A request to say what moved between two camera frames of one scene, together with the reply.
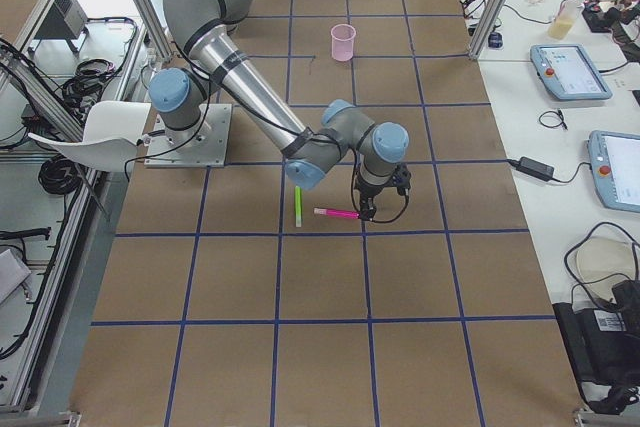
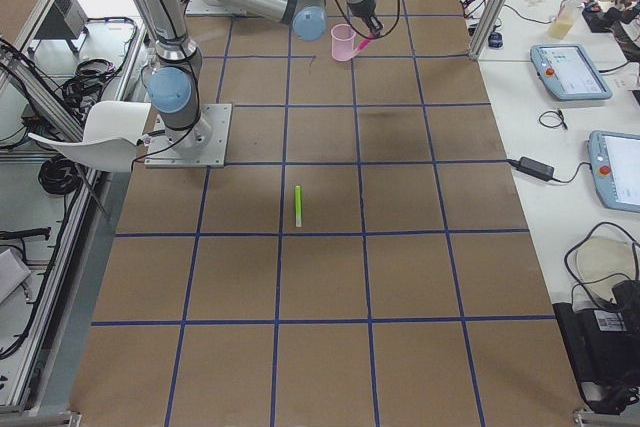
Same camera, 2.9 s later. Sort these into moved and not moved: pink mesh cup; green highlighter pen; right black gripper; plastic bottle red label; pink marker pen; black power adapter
Moved: right black gripper; pink marker pen
Not moved: pink mesh cup; plastic bottle red label; green highlighter pen; black power adapter
